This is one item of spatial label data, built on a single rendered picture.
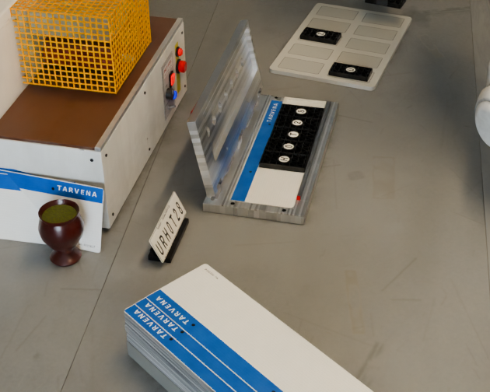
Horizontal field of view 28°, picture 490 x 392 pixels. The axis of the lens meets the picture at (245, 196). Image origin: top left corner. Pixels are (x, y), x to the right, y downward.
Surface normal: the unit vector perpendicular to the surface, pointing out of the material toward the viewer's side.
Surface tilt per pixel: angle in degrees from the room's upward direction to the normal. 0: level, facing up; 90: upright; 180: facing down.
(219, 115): 79
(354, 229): 0
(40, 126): 0
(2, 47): 90
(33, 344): 0
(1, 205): 63
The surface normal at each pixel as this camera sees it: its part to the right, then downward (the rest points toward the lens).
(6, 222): -0.18, 0.16
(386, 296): -0.01, -0.80
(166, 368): -0.76, 0.40
